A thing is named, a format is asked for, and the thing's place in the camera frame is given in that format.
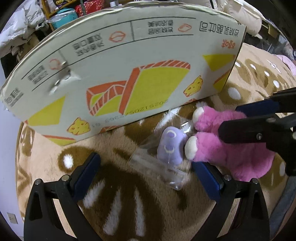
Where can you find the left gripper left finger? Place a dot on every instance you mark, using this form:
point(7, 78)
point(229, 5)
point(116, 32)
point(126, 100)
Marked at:
point(41, 219)

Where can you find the white puffer jacket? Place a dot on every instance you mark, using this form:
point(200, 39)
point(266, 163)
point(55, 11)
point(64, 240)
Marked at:
point(21, 25)

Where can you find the beige patterned carpet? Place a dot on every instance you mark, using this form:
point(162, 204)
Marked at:
point(122, 204)

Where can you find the teal bag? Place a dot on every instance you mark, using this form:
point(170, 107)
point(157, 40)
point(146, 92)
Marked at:
point(62, 17)

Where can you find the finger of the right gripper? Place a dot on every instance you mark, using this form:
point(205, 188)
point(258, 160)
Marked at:
point(277, 133)
point(279, 102)

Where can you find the purple plush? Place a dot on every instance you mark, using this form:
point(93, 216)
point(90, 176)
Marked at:
point(161, 156)

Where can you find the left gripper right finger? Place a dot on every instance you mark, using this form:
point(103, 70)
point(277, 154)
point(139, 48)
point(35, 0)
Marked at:
point(240, 211)

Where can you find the red patterned bag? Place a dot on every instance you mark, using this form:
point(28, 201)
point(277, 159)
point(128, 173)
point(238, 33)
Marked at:
point(90, 7)

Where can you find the pink bear plush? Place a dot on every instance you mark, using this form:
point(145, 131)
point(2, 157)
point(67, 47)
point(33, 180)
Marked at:
point(244, 161)

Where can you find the printed cardboard box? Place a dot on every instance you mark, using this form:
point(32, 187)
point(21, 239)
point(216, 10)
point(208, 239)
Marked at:
point(120, 65)

